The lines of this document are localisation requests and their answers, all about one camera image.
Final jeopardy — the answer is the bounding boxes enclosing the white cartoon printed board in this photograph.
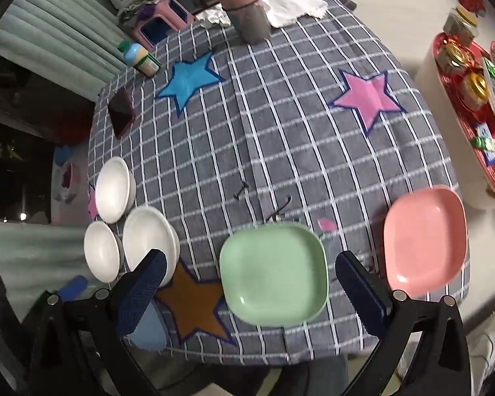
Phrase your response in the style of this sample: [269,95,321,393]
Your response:
[51,144,96,226]

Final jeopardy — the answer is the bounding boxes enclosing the white crumpled tissue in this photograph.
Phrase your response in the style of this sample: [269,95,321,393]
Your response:
[196,6,232,29]

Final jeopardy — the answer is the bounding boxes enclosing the pink and grey tumbler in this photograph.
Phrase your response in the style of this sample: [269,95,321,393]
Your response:
[200,0,271,44]

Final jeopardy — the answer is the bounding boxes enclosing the pale green curtain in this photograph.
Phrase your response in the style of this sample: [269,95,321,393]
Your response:
[0,0,127,87]

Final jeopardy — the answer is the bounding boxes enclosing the green candy packets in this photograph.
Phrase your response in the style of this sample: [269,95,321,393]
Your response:
[472,125,495,154]

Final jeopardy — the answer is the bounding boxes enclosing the pale green blanket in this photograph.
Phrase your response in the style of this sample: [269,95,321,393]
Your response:
[0,220,90,318]

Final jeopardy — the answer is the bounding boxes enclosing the red tray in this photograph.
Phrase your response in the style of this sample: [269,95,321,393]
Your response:
[433,33,495,207]

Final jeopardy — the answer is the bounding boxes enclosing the yellow bottle with green cap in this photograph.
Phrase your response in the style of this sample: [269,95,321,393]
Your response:
[118,41,162,78]

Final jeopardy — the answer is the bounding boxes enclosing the grey checked tablecloth with stars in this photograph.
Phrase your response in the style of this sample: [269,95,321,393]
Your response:
[86,0,473,366]

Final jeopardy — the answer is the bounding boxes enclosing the pink plastic stool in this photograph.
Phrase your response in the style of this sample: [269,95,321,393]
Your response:
[134,0,197,50]

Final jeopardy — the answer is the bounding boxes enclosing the blue plastic object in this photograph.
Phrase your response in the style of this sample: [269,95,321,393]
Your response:
[57,276,88,303]

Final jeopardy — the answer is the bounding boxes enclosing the green square plate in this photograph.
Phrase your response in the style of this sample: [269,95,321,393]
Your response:
[219,222,329,323]

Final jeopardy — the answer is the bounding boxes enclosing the white cloth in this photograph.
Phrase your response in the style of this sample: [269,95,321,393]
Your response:
[258,0,329,29]

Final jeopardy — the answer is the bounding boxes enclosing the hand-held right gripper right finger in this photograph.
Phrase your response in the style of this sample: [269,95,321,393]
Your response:
[335,250,477,396]

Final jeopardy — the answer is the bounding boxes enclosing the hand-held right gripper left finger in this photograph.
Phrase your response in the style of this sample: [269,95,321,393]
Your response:
[29,248,168,396]

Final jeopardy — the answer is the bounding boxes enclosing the phone in red case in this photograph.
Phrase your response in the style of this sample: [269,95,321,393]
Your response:
[107,88,136,139]

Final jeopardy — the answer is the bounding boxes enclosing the pink square plate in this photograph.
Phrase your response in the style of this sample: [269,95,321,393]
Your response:
[383,186,468,298]

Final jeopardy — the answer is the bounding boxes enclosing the large white bowl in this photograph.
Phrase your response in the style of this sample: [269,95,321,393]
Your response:
[123,206,181,288]

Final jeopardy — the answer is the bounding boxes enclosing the clear jar with gold lid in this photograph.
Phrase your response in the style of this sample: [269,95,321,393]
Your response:
[439,43,469,75]

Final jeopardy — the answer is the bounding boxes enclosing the jar with yellow lid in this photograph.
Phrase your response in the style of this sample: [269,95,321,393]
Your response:
[443,8,479,38]

